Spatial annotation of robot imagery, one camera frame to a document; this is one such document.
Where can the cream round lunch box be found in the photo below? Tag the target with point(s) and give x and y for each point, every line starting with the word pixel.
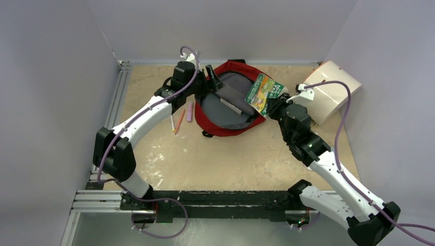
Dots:
pixel 331 97

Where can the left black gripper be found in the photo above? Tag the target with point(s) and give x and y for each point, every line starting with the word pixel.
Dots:
pixel 208 85

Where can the green treehouse book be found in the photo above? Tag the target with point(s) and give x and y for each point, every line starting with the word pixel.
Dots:
pixel 262 89

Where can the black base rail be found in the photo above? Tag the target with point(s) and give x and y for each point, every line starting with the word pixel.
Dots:
pixel 275 206

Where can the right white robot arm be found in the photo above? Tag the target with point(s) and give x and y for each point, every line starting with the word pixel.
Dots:
pixel 367 218

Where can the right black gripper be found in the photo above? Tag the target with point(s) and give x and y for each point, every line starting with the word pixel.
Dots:
pixel 275 104

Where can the pink highlighter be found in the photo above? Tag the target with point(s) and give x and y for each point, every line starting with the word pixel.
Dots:
pixel 189 117

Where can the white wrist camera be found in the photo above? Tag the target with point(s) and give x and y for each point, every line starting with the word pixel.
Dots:
pixel 304 95
pixel 192 58

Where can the red backpack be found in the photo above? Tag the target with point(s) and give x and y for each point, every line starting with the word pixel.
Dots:
pixel 215 118

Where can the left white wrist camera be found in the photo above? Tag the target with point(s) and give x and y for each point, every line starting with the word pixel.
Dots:
pixel 192 58

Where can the floral cover book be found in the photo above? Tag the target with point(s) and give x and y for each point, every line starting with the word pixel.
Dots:
pixel 234 104

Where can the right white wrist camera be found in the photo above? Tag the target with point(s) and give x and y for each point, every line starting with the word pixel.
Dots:
pixel 304 95

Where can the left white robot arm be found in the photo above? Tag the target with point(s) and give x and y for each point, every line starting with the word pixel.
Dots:
pixel 113 149

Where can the orange pencil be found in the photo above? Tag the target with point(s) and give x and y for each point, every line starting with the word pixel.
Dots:
pixel 179 122

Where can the yellow pen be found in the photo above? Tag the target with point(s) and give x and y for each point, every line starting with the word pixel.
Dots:
pixel 172 123

